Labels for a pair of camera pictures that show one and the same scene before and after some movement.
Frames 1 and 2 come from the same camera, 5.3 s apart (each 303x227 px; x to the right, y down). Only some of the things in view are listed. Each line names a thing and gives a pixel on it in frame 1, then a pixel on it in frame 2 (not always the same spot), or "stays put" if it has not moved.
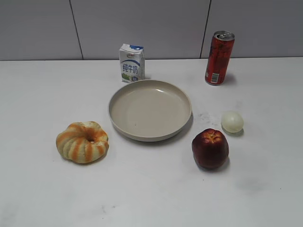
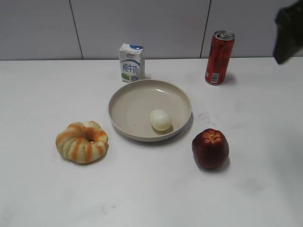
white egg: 232,124 -> 160,119
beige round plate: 150,110 stays put
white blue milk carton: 132,63 stays put
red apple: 210,148 stays put
